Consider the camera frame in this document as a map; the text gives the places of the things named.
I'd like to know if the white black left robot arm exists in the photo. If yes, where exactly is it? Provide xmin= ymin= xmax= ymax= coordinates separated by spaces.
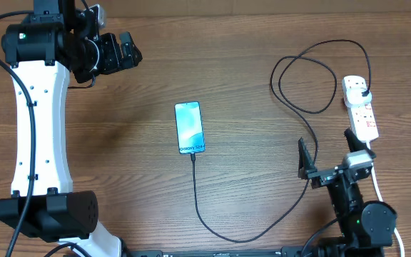
xmin=0 ymin=1 xmax=142 ymax=256

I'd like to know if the Samsung Galaxy smartphone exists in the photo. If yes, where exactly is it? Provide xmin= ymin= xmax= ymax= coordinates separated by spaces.
xmin=174 ymin=101 xmax=206 ymax=154

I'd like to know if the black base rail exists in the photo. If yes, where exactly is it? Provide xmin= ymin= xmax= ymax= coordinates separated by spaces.
xmin=121 ymin=244 xmax=385 ymax=257

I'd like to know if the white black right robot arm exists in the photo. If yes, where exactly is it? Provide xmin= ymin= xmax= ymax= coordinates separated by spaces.
xmin=298 ymin=128 xmax=397 ymax=256

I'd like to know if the white power strip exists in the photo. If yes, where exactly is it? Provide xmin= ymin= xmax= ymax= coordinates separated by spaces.
xmin=342 ymin=75 xmax=379 ymax=143

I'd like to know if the white charger plug adapter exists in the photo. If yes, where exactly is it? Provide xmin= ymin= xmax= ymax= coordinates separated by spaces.
xmin=344 ymin=88 xmax=372 ymax=109

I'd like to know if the cardboard wall panel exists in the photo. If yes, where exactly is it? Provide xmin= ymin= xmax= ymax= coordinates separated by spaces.
xmin=0 ymin=0 xmax=411 ymax=22

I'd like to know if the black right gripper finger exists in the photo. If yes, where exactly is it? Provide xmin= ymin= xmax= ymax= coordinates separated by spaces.
xmin=344 ymin=128 xmax=376 ymax=158
xmin=298 ymin=138 xmax=316 ymax=179

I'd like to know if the white power strip cord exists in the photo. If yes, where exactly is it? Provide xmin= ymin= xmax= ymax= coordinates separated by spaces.
xmin=365 ymin=141 xmax=406 ymax=257

